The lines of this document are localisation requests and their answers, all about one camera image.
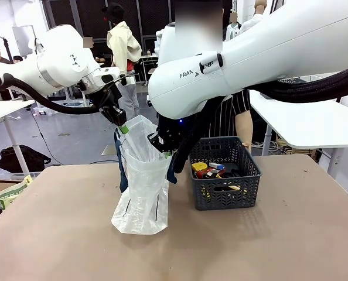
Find black arm cable sleeve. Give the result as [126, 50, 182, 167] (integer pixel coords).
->
[248, 60, 348, 104]
[0, 73, 105, 115]

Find black duffel bag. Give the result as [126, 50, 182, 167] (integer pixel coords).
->
[0, 144, 52, 174]

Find standing person in black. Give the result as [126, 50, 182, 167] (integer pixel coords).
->
[83, 36, 107, 68]

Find green white paper bag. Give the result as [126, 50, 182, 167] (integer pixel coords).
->
[0, 174, 34, 210]

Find yellow white flat item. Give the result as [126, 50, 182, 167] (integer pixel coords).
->
[220, 183, 247, 194]

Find white side table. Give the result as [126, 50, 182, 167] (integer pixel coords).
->
[248, 88, 348, 177]

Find black right arm cable sleeve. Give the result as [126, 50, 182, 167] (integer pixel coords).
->
[248, 60, 348, 104]

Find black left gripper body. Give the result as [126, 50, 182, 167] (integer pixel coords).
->
[88, 84, 127, 127]

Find person in striped black shirt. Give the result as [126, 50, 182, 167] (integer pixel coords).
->
[173, 0, 254, 153]

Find black item in basket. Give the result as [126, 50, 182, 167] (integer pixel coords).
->
[220, 167, 243, 178]

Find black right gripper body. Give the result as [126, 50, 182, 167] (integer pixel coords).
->
[157, 114, 199, 152]

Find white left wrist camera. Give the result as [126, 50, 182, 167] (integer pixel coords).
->
[120, 74, 137, 87]

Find black left arm cable sleeve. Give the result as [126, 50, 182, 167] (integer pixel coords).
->
[0, 73, 105, 115]

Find mannequin with cream hoodie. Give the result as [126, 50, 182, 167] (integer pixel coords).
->
[101, 2, 143, 118]

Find grey whiteboard panel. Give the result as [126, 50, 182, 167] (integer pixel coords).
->
[12, 25, 37, 57]

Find dark grey plastic basket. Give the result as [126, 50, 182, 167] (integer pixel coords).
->
[188, 135, 263, 211]

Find person's left forearm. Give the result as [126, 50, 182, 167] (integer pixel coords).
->
[234, 110, 254, 145]

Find white table with single leg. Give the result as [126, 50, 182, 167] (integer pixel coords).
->
[0, 99, 36, 177]

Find clear shopping bag navy handles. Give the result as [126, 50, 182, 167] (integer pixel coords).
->
[110, 114, 178, 235]

